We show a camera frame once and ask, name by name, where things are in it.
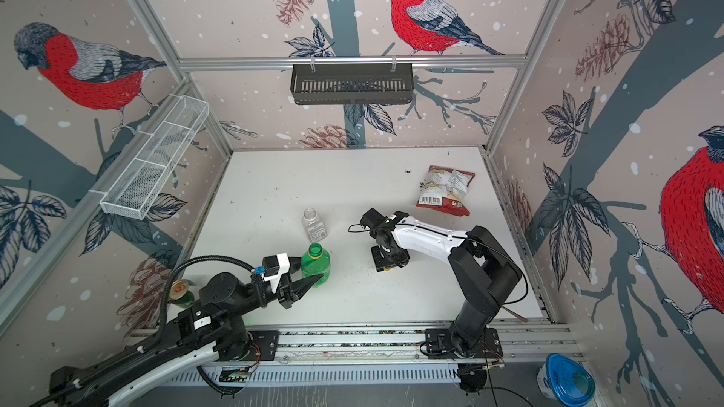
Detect green plastic bottle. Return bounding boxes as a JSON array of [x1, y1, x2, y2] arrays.
[[301, 243, 331, 288]]

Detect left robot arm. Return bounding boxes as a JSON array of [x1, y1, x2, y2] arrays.
[[37, 254, 322, 406]]

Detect clear plastic bottle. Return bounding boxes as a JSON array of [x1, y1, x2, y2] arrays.
[[302, 208, 327, 243]]

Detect red snack bag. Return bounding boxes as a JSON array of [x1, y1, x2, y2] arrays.
[[416, 165, 475, 217]]

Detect green tin can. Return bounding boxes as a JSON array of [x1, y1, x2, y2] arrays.
[[168, 279, 195, 308]]

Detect black hanging basket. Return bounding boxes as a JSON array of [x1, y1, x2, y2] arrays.
[[290, 63, 414, 106]]

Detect blue lidded container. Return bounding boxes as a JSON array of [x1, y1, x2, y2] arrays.
[[537, 353, 596, 407]]

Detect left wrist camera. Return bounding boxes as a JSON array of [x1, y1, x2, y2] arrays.
[[254, 252, 291, 294]]

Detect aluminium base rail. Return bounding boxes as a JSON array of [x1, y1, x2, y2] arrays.
[[115, 318, 584, 366]]

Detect white wire basket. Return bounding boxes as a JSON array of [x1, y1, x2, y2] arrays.
[[100, 95, 209, 220]]

